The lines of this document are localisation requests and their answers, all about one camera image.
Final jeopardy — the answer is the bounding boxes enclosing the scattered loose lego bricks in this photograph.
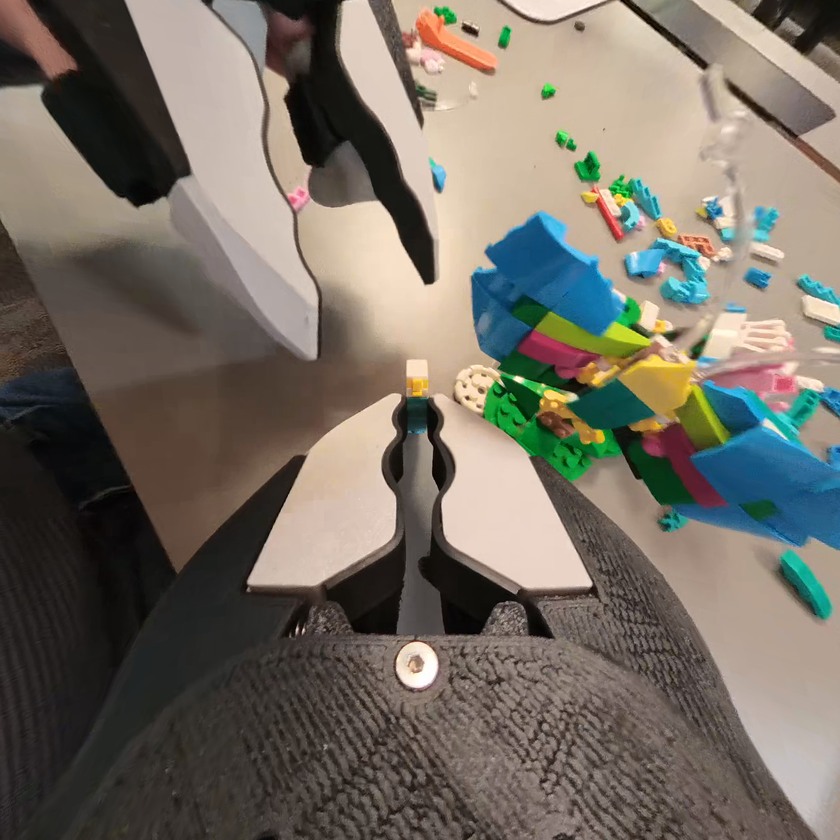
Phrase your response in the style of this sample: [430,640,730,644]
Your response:
[287,3,840,621]

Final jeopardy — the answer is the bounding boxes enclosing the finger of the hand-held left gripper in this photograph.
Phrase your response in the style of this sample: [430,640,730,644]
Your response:
[285,0,439,286]
[123,0,321,363]

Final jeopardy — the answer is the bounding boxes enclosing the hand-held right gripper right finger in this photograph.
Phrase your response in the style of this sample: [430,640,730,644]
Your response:
[419,394,595,635]

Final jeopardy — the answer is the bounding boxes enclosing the lego butterfly model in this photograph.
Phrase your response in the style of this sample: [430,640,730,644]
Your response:
[471,66,840,550]

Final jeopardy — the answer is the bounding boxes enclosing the person's leg in jeans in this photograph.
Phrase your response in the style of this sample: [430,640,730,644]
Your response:
[0,369,135,511]

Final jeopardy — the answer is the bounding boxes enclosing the white yellow teal lego piece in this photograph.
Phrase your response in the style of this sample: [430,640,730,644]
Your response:
[405,359,431,435]

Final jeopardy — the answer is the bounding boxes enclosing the white booklet stand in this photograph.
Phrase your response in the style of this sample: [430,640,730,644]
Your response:
[502,0,615,21]

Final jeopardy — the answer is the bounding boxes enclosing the person's left hand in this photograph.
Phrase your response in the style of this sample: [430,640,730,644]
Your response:
[0,0,80,83]

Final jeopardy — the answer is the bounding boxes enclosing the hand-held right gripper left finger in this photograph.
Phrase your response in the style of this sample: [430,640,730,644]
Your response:
[246,394,408,634]

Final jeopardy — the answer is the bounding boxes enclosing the orange brick separator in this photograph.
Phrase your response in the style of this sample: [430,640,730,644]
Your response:
[415,8,498,72]

